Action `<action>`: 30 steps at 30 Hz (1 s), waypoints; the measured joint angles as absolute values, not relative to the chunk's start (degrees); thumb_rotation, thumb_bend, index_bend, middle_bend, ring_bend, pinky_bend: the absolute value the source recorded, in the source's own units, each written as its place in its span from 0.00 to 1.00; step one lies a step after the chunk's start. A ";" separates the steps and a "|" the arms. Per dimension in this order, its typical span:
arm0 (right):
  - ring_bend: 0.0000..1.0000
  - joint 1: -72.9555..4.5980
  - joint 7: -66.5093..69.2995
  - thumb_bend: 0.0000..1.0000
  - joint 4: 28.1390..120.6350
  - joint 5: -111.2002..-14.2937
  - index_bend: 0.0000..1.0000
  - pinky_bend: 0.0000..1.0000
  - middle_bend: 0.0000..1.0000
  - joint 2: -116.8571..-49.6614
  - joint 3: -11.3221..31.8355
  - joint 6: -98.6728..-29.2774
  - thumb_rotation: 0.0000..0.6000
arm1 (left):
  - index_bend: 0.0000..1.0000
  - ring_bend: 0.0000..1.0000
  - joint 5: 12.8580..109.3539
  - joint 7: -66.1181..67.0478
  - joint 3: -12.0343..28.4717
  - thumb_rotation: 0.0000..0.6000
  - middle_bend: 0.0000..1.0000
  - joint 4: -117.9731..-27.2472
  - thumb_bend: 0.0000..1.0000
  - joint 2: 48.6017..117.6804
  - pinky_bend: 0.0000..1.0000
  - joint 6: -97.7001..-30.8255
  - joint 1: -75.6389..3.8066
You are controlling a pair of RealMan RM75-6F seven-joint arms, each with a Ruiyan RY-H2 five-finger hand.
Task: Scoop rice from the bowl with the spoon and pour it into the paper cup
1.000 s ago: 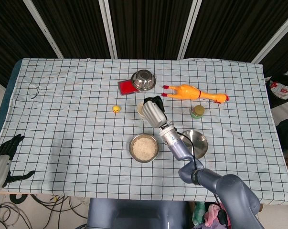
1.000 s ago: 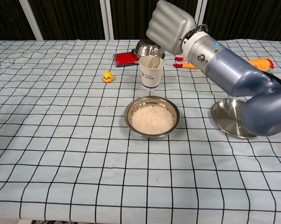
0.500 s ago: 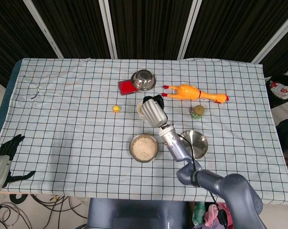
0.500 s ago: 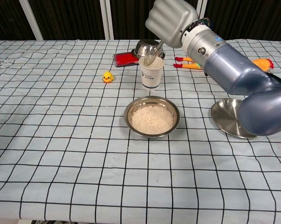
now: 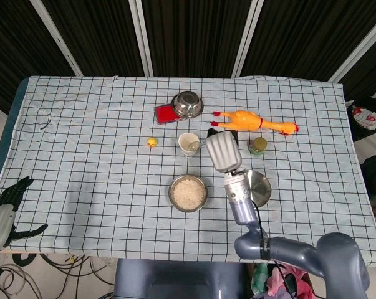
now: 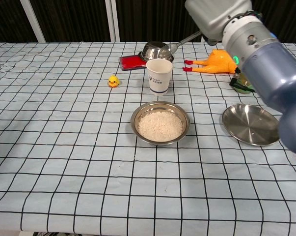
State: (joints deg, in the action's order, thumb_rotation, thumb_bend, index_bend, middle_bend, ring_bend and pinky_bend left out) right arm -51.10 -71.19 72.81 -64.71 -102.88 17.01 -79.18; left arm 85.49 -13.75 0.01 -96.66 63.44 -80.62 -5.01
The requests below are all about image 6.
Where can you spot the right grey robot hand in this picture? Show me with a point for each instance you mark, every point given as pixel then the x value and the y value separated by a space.
pixel 216 14

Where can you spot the metal spoon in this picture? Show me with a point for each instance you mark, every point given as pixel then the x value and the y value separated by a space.
pixel 169 50

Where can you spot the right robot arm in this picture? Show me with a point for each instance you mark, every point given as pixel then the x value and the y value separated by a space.
pixel 270 59

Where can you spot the empty steel bowl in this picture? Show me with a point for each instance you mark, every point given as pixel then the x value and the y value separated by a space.
pixel 150 51

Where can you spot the white paper cup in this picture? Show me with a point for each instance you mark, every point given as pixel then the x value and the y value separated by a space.
pixel 158 78

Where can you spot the white rice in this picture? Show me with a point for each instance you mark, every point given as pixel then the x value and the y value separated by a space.
pixel 160 126

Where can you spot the metal bowl with rice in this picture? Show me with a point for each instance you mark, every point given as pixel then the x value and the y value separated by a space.
pixel 138 118

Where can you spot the yellow rubber chicken toy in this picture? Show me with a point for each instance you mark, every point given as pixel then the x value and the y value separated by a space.
pixel 219 62

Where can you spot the green glass jar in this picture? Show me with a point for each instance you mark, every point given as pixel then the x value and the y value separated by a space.
pixel 243 84

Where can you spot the red flat box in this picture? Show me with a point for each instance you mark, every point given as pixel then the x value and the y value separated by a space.
pixel 130 63

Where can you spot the flat steel plate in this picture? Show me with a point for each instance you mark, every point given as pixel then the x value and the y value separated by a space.
pixel 248 124

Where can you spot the small yellow chick toy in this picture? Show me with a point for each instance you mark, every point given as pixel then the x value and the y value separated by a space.
pixel 114 81

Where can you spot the checked white tablecloth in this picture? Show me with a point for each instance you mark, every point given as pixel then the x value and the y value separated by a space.
pixel 64 147

